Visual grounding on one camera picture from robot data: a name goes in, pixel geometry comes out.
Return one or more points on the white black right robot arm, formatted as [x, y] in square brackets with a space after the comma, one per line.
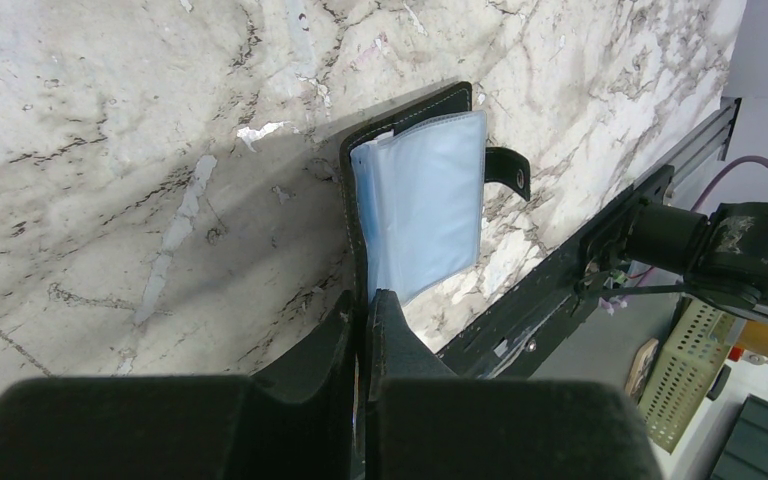
[721, 259]

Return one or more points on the black leather card holder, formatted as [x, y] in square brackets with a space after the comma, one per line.
[413, 183]

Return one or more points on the aluminium table frame rail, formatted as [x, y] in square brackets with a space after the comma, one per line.
[707, 142]

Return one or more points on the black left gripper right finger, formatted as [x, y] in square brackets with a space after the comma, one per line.
[425, 422]

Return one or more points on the beige perforated box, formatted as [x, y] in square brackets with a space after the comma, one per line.
[690, 367]

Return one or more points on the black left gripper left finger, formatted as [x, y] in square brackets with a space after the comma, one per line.
[291, 420]

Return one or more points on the dark grey equipment box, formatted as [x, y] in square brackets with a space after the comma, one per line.
[745, 452]

